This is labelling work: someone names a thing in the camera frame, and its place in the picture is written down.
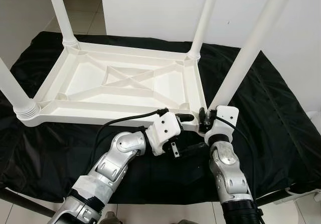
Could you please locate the grey robot left leg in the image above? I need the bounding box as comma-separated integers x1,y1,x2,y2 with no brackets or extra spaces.
103,211,121,224

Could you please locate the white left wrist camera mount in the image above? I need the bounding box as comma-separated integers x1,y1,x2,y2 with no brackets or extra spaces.
146,112,184,157

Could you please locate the white plastic children table top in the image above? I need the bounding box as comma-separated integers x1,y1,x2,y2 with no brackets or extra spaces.
15,42,209,133

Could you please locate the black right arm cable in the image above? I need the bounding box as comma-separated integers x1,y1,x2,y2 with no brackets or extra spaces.
213,115,261,199

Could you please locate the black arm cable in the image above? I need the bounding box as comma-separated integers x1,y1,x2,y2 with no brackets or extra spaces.
213,115,261,199
94,108,169,157

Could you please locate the black cloth table cover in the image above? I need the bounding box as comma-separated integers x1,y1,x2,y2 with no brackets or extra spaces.
0,32,321,204

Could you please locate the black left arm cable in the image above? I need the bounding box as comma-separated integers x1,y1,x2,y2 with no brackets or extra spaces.
94,108,169,157

